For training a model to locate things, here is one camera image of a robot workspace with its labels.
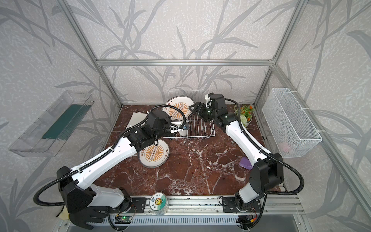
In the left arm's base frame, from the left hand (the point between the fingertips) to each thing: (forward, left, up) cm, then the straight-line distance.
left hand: (177, 114), depth 74 cm
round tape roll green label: (-37, +8, -21) cm, 43 cm away
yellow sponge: (-42, +55, -29) cm, 74 cm away
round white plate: (+11, -1, -3) cm, 11 cm away
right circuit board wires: (-44, -35, -29) cm, 63 cm away
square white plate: (+19, +36, -29) cm, 50 cm away
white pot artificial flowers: (+15, -43, -15) cm, 48 cm away
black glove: (-42, +41, -27) cm, 65 cm away
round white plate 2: (-11, +22, -29) cm, 38 cm away
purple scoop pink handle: (-14, -41, -31) cm, 53 cm away
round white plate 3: (-10, +16, -30) cm, 36 cm away
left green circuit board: (-43, +26, -31) cm, 59 cm away
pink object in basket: (-13, -54, -8) cm, 57 cm away
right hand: (+7, -8, -1) cm, 10 cm away
